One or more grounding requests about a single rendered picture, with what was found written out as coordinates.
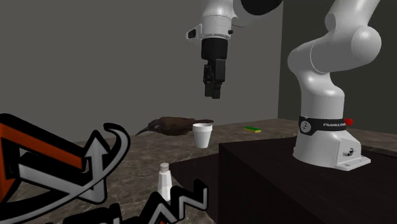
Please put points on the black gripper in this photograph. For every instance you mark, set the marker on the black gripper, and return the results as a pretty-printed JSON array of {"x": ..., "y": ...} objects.
[{"x": 214, "y": 48}]

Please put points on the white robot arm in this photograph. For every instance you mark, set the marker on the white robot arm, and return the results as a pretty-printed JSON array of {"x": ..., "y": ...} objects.
[{"x": 319, "y": 93}]

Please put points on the white foam cup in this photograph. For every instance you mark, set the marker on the white foam cup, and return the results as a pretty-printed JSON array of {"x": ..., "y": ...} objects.
[{"x": 202, "y": 136}]

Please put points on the brown bird figure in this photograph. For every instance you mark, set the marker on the brown bird figure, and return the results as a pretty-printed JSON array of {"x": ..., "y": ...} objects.
[{"x": 173, "y": 125}]

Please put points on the green and yellow sponge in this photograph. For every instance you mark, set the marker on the green and yellow sponge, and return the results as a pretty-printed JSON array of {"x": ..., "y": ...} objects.
[{"x": 252, "y": 129}]

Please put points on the small white bottle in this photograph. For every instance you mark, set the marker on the small white bottle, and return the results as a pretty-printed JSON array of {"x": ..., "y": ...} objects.
[{"x": 164, "y": 183}]

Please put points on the dark robot stand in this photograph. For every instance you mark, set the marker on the dark robot stand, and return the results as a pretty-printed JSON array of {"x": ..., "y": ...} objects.
[{"x": 279, "y": 186}]

